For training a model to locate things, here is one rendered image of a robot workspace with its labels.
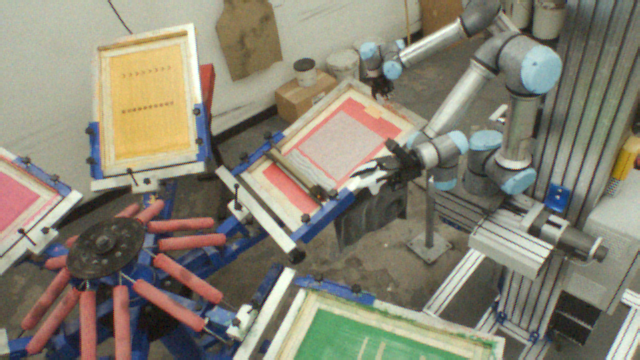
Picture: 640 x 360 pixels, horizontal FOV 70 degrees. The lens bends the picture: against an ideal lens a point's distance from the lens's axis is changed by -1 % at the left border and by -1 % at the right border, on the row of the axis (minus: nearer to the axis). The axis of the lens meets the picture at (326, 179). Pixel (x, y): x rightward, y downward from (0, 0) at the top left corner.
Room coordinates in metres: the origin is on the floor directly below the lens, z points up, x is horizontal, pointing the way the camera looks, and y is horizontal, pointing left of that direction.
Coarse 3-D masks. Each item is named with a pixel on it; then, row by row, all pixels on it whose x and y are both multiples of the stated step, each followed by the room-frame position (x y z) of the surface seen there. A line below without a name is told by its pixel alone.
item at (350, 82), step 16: (352, 80) 2.11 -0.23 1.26; (336, 96) 2.06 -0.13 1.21; (368, 96) 1.97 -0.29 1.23; (384, 96) 1.90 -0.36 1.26; (320, 112) 2.00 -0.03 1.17; (400, 112) 1.76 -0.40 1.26; (288, 128) 1.94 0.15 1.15; (416, 128) 1.63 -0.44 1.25; (400, 144) 1.57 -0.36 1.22; (256, 192) 1.61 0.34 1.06; (352, 192) 1.42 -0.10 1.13; (272, 208) 1.48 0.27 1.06; (288, 224) 1.37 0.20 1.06
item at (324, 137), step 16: (336, 112) 1.96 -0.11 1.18; (352, 112) 1.92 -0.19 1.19; (320, 128) 1.90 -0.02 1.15; (336, 128) 1.85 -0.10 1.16; (352, 128) 1.81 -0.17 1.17; (304, 144) 1.83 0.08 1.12; (320, 144) 1.79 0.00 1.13; (336, 144) 1.75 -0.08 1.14; (272, 176) 1.70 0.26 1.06; (288, 176) 1.67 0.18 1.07
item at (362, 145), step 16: (368, 128) 1.77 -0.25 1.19; (384, 128) 1.74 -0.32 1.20; (352, 144) 1.71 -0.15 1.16; (368, 144) 1.68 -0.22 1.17; (320, 160) 1.69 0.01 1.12; (336, 160) 1.65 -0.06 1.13; (352, 160) 1.62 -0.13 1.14; (336, 176) 1.56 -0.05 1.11; (288, 192) 1.57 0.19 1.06; (304, 192) 1.54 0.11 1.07; (304, 208) 1.45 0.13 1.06
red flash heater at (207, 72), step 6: (204, 66) 2.87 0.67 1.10; (210, 66) 2.85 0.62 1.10; (204, 72) 2.79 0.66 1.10; (210, 72) 2.77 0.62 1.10; (204, 78) 2.71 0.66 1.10; (210, 78) 2.70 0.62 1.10; (204, 84) 2.63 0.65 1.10; (210, 84) 2.65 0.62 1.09; (204, 90) 2.56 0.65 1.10; (210, 90) 2.60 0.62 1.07; (204, 96) 2.49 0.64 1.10; (210, 96) 2.55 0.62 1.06; (204, 102) 2.42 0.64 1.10; (210, 102) 2.52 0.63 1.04; (210, 108) 2.47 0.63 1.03
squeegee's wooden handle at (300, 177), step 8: (272, 152) 1.74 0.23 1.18; (280, 160) 1.67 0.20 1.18; (288, 160) 1.66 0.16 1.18; (288, 168) 1.61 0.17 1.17; (296, 168) 1.59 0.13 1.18; (296, 176) 1.55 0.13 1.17; (304, 176) 1.53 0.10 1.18; (304, 184) 1.49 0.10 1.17; (312, 184) 1.47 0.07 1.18; (312, 192) 1.46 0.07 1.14
